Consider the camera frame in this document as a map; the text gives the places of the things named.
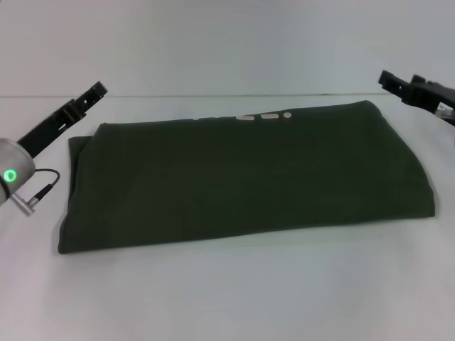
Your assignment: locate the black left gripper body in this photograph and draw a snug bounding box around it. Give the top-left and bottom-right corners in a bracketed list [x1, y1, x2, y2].
[16, 101, 88, 160]

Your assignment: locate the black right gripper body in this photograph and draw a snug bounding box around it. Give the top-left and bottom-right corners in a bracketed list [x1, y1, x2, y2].
[405, 73, 455, 128]

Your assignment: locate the dark green t-shirt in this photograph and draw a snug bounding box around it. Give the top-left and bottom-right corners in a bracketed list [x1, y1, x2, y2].
[58, 100, 437, 256]

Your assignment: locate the left gripper cable with plug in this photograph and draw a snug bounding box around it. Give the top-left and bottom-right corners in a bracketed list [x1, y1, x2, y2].
[11, 168, 60, 217]

